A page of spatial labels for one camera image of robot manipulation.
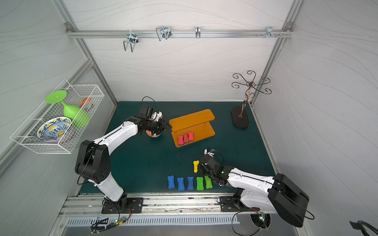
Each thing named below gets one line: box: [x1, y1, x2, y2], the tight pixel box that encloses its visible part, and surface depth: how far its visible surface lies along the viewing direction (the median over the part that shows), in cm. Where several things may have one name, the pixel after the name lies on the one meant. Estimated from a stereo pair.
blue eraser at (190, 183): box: [187, 176, 195, 191], surface depth 81 cm
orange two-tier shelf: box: [168, 109, 216, 148], surface depth 97 cm
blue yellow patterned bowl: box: [36, 117, 73, 142], surface depth 62 cm
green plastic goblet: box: [45, 90, 92, 128], surface depth 64 cm
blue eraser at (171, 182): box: [167, 175, 176, 190], surface depth 82 cm
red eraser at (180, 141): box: [177, 135, 185, 146], surface depth 98 cm
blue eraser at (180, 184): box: [177, 177, 186, 192], surface depth 81 cm
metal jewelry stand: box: [231, 70, 272, 129], surface depth 107 cm
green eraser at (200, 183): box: [196, 176, 204, 191], surface depth 80 cm
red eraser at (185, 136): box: [183, 133, 189, 144], surface depth 100 cm
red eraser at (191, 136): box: [188, 131, 194, 142], surface depth 100 cm
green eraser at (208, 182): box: [204, 175, 213, 189], surface depth 80 cm
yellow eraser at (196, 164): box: [192, 160, 200, 173], surface depth 87 cm
